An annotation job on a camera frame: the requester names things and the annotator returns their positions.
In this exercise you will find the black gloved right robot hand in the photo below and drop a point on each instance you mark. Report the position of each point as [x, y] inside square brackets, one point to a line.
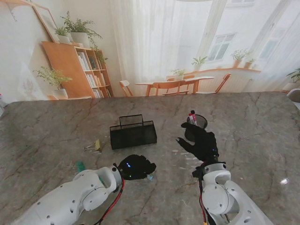
[204, 145]

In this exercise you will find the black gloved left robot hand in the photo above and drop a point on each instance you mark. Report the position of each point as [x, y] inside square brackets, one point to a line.
[136, 167]

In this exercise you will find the blue and white eraser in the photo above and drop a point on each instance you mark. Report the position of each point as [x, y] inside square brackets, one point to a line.
[151, 178]

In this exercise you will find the black mesh pen cup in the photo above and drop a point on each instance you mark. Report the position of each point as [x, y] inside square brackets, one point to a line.
[202, 122]

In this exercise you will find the red capped white marker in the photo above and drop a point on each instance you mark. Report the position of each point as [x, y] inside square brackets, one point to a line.
[190, 117]

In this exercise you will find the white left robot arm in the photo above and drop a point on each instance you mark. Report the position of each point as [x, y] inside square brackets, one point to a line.
[70, 197]

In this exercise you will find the black mesh desk organizer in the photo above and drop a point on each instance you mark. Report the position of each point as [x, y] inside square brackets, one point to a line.
[131, 138]

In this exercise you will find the teal binder clip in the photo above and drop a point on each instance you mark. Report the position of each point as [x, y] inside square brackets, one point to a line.
[80, 167]
[101, 180]

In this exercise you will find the yellow-green binder clip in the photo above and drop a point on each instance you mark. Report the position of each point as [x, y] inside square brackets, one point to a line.
[98, 145]

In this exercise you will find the printed room scene backdrop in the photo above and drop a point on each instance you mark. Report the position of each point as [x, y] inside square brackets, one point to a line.
[152, 35]

